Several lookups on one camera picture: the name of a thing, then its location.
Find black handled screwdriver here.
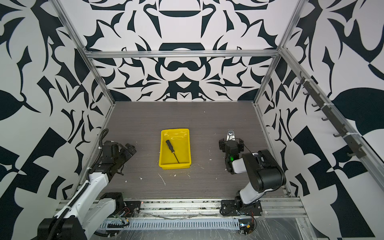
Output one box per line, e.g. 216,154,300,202
166,140,180,164

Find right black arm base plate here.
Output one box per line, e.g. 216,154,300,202
220,200,263,217

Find aluminium frame crossbar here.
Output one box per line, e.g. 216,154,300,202
85,50,278,59

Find small black electronics module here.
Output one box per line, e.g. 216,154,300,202
239,219,257,235

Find white slotted cable duct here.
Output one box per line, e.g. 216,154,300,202
98,219,240,231

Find yellow plastic bin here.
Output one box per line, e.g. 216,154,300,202
159,129,192,170

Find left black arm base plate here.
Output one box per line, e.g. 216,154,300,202
118,201,142,218

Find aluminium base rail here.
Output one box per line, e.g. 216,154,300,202
53,196,308,221

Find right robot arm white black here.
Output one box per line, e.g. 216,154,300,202
219,130,286,214

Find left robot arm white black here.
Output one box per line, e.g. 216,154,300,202
37,141,137,240

